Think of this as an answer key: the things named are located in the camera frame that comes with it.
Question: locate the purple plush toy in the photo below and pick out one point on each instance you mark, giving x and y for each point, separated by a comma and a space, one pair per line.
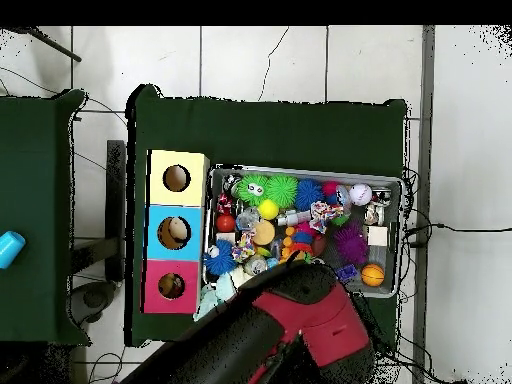
351, 242

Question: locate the blue spiky ball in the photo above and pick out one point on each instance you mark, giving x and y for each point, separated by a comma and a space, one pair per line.
310, 194
220, 258

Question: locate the small blue toy block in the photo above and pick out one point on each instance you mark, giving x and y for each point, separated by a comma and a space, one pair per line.
346, 273

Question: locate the dark green table cloth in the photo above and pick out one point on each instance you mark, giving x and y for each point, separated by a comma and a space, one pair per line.
264, 132

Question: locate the black rod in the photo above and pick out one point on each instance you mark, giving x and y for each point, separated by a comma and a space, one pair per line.
48, 44

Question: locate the mint green muslin cloth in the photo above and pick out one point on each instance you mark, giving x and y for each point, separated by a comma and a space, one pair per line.
210, 296

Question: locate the green spiky ball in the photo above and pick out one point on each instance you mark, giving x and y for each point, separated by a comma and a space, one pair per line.
282, 191

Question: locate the white baseball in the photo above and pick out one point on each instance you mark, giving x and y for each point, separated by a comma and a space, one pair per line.
360, 194

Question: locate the green covered side table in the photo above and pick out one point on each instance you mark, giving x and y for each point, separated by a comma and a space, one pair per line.
36, 200

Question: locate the small yellow ball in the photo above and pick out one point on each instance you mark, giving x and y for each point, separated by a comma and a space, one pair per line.
269, 210

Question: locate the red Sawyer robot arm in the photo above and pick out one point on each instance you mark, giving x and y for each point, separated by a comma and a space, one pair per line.
304, 320

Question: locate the shallow clear mesh bin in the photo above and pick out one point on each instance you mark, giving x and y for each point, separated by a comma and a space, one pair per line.
398, 200

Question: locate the small orange basketball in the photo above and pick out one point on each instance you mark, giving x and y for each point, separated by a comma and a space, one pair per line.
372, 274

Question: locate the round orange disc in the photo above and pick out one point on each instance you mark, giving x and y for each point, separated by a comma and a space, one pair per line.
264, 233

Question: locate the black upright panel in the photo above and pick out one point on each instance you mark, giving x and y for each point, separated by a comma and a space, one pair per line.
116, 200

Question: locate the grey stand base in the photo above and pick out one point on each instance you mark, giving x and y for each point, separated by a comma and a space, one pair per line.
92, 300

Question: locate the wooden box with three holes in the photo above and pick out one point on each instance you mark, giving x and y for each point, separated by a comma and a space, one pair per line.
190, 240

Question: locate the green furry googly-eyed toy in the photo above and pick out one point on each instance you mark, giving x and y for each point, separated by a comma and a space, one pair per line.
254, 190

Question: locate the pale wooden block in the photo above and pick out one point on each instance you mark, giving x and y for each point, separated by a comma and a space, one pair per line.
378, 236

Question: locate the light blue cup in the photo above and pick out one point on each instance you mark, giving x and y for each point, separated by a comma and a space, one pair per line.
10, 248

